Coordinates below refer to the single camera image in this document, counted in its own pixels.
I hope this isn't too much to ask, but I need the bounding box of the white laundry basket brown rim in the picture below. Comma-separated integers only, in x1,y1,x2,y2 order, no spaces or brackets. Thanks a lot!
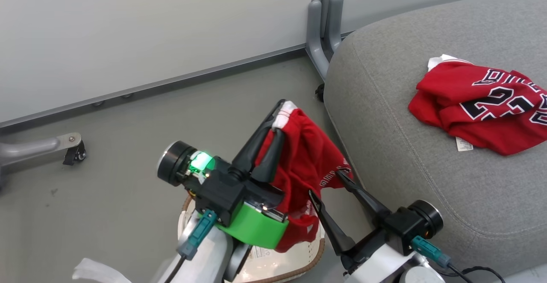
177,194,326,283

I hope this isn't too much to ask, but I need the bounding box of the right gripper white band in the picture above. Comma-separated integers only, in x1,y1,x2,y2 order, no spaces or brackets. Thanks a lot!
309,170,424,283

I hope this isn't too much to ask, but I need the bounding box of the grey aluminium base rail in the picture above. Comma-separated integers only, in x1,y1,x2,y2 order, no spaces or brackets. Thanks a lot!
0,44,309,130

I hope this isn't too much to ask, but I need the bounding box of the black caster wheel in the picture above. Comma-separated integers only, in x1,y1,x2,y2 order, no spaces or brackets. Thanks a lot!
63,141,87,166

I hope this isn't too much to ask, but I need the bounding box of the grey metal partition post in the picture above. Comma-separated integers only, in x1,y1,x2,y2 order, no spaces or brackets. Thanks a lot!
306,0,345,81

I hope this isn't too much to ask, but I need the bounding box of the cable teal plug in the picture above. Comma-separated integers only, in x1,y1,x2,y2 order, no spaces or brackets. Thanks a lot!
165,209,218,283
411,236,507,283

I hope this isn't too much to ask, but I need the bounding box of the right cable teal plug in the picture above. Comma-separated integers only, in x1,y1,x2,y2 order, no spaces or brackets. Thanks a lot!
411,236,507,283

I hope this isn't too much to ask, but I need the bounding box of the grey fabric sofa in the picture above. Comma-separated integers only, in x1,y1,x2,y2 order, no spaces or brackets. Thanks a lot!
323,0,547,277

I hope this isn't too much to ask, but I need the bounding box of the left cable teal plug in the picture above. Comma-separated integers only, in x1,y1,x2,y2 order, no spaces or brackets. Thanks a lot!
165,209,218,283

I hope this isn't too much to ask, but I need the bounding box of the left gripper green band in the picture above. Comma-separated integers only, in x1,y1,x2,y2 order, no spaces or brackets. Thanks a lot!
197,99,290,250

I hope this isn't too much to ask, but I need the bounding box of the grey metal partition leg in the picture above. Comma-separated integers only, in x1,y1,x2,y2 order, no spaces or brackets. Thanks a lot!
0,133,82,189

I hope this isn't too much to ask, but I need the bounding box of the red shorts white trim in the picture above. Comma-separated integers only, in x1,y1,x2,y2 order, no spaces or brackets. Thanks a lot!
255,100,353,253

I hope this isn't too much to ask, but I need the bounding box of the white cloth garment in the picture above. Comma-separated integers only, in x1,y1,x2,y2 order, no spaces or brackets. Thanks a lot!
72,257,132,283

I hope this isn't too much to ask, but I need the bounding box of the red basketball jersey black lettering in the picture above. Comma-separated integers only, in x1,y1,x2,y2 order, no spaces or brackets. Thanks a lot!
408,54,547,156

